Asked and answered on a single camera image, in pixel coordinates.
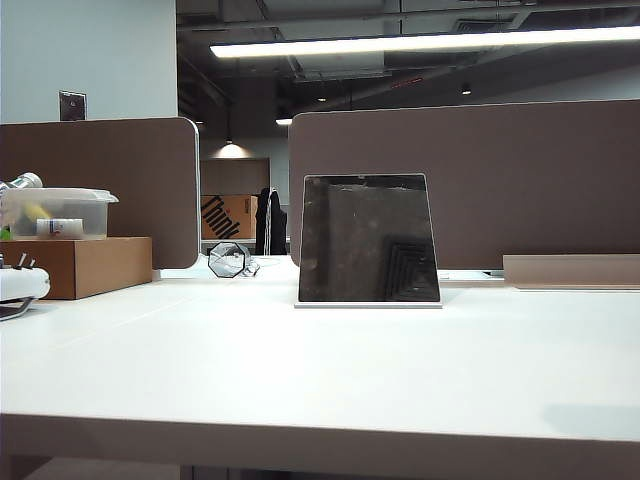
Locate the wide brown desk partition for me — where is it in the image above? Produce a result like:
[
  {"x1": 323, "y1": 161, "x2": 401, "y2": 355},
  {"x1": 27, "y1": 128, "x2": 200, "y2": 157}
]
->
[{"x1": 288, "y1": 98, "x2": 640, "y2": 272}]

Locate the ceiling air vent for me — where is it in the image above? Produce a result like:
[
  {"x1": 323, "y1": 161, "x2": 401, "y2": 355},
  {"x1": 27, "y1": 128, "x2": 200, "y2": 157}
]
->
[{"x1": 451, "y1": 17, "x2": 519, "y2": 33}]

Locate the beige cable tray flip lid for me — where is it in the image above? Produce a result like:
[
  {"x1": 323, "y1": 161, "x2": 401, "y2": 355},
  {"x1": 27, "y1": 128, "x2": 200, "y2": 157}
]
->
[{"x1": 502, "y1": 253, "x2": 640, "y2": 291}]

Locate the grey wall switch plate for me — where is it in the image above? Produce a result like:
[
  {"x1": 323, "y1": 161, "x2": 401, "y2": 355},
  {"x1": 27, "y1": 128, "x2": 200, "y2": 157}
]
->
[{"x1": 58, "y1": 89, "x2": 88, "y2": 122}]

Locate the orange Think printed box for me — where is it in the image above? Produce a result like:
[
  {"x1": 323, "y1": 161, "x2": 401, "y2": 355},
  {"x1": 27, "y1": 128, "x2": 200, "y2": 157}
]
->
[{"x1": 200, "y1": 194, "x2": 260, "y2": 241}]

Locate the brown rounded desk partition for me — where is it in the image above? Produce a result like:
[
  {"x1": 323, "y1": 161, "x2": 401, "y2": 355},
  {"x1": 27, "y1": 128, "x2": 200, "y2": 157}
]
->
[{"x1": 0, "y1": 116, "x2": 202, "y2": 272}]

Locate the long ceiling strip light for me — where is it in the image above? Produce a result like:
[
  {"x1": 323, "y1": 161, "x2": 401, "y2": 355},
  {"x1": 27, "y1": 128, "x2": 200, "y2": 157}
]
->
[{"x1": 209, "y1": 25, "x2": 640, "y2": 58}]

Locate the brown cardboard box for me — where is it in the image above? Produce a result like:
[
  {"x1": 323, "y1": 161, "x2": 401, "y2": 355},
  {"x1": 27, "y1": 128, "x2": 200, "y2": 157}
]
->
[{"x1": 0, "y1": 236, "x2": 154, "y2": 301}]

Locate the silver white cylinder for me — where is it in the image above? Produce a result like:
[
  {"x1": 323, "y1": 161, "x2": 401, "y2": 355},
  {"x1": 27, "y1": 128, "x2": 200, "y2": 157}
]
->
[{"x1": 0, "y1": 171, "x2": 44, "y2": 193}]

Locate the white remote controller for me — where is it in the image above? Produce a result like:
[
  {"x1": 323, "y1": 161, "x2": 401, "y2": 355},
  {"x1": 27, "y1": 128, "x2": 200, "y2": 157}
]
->
[{"x1": 0, "y1": 253, "x2": 52, "y2": 322}]

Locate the distant brown partition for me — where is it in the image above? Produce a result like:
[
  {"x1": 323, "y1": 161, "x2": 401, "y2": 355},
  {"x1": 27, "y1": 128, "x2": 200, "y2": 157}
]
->
[{"x1": 200, "y1": 157, "x2": 272, "y2": 197}]

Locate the square mirror with white frame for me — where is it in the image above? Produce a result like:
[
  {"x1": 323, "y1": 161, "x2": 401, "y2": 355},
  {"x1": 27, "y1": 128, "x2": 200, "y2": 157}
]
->
[{"x1": 293, "y1": 172, "x2": 445, "y2": 310}]

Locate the hanging pendant lamp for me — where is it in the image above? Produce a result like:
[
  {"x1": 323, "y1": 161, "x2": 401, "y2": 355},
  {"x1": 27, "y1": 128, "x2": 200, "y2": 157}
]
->
[{"x1": 218, "y1": 101, "x2": 243, "y2": 148}]

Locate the white labelled bottle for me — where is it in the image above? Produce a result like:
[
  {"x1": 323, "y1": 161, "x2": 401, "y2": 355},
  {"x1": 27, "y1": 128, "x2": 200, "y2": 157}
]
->
[{"x1": 35, "y1": 217, "x2": 84, "y2": 240}]

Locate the clear plastic lidded container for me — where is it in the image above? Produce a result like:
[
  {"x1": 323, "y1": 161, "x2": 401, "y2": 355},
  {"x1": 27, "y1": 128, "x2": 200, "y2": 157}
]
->
[{"x1": 0, "y1": 186, "x2": 121, "y2": 242}]

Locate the black hanging jacket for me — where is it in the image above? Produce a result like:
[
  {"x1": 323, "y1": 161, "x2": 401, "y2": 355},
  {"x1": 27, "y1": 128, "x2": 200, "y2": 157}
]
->
[{"x1": 255, "y1": 186, "x2": 290, "y2": 256}]

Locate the yellow item in container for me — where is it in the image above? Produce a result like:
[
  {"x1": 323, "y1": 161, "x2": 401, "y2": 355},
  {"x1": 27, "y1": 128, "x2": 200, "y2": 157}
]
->
[{"x1": 21, "y1": 200, "x2": 55, "y2": 223}]

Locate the octagonal glass object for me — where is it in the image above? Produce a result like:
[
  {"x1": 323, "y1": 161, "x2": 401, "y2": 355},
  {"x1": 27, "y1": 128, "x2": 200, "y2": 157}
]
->
[{"x1": 207, "y1": 241, "x2": 250, "y2": 279}]

